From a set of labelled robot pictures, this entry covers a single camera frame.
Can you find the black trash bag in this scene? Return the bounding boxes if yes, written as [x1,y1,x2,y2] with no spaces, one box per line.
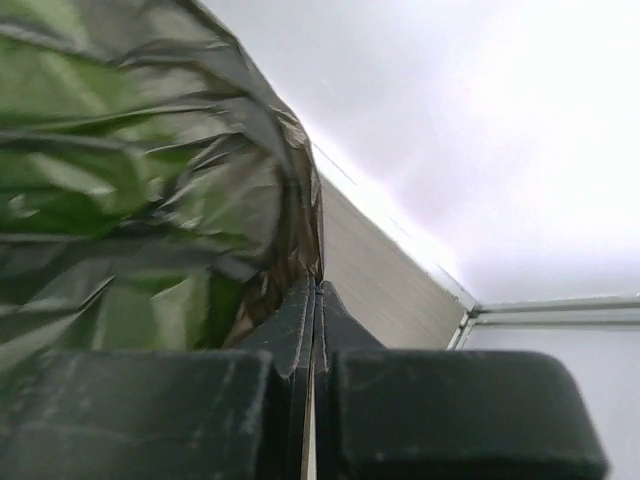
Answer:
[1,1,323,370]

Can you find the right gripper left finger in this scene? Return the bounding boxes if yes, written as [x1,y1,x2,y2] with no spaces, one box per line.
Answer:
[1,276,315,479]

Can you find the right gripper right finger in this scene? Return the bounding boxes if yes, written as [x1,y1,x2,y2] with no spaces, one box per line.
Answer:
[314,282,609,479]

